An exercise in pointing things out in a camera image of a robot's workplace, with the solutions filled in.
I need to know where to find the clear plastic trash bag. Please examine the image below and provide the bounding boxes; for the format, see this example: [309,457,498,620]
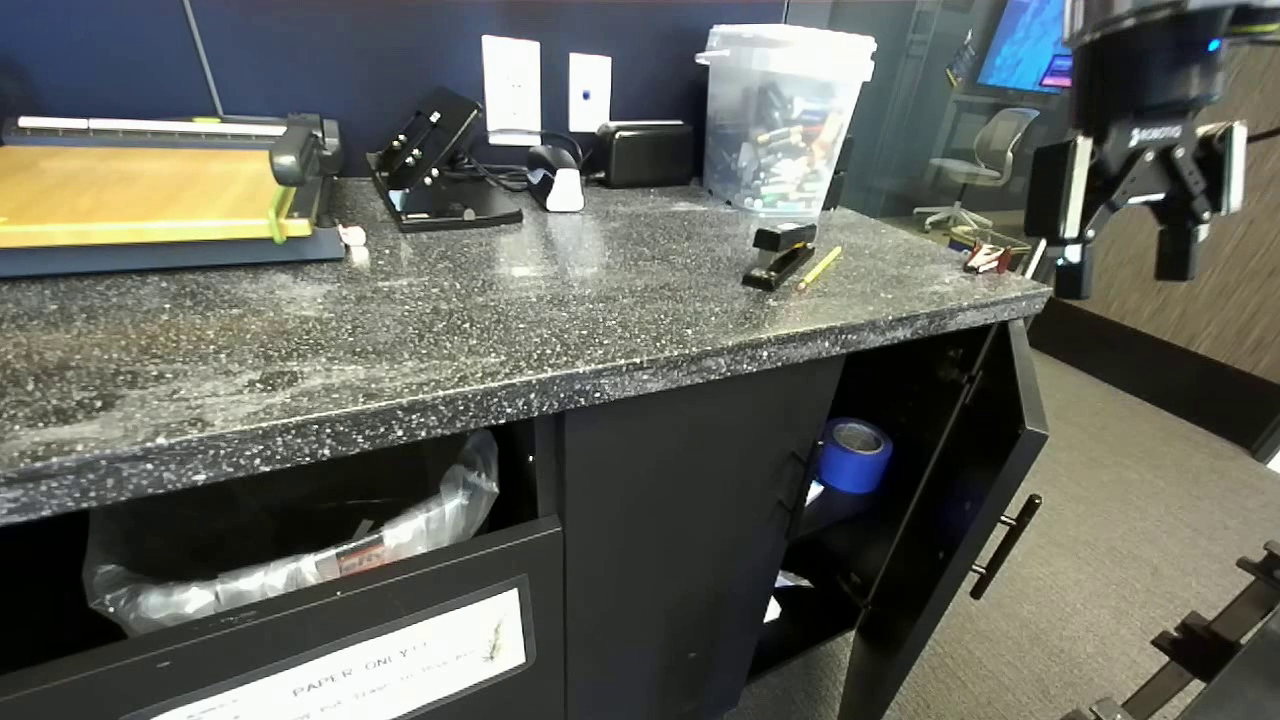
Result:
[79,427,505,638]

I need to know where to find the black base cabinet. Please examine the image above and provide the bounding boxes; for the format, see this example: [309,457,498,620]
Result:
[0,315,1057,720]

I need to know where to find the small white wall outlet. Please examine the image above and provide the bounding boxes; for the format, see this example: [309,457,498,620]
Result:
[566,46,615,136]

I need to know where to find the blue tape roll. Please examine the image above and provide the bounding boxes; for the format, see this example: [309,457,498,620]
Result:
[814,414,896,499]

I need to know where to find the clear plastic lidded container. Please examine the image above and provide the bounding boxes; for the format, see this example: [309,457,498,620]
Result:
[692,20,882,229]

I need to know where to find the white drawer label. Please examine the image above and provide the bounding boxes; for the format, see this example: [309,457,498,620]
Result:
[150,583,534,720]

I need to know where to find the black stapler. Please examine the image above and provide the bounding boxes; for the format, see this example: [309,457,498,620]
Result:
[740,221,820,295]

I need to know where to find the blue monitor screen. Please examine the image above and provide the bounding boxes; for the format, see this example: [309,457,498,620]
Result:
[976,0,1081,94]

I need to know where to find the black cabinet door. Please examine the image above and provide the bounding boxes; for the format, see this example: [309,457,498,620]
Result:
[837,315,1057,720]

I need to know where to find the black bar door handle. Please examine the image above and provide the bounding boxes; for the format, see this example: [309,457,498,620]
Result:
[963,493,1047,602]

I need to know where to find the grey office chair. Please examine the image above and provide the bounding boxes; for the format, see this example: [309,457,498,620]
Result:
[925,104,1045,207]

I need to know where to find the wooden paper cutter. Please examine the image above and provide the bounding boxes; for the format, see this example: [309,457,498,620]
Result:
[0,107,352,279]

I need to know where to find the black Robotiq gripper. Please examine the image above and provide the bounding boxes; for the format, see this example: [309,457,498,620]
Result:
[1020,51,1255,304]

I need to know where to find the black rectangular box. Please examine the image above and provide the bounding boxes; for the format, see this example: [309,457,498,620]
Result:
[591,116,700,191]

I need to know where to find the thin grey rod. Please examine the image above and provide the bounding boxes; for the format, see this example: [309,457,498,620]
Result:
[179,0,229,120]

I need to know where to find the black pull-out trash drawer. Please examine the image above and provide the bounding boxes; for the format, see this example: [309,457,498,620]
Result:
[0,517,568,720]

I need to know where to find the black metal stand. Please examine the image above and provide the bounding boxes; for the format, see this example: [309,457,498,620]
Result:
[1059,536,1280,720]

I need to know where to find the yellow pencil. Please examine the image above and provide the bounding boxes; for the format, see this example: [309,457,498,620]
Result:
[791,239,847,295]

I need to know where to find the white tape dispenser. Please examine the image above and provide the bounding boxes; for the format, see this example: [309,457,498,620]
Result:
[524,141,591,221]

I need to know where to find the tall white wall plate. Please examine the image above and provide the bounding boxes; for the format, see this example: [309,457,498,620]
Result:
[476,31,548,148]

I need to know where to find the small red and white items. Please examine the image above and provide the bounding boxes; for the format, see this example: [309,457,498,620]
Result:
[958,231,1054,279]

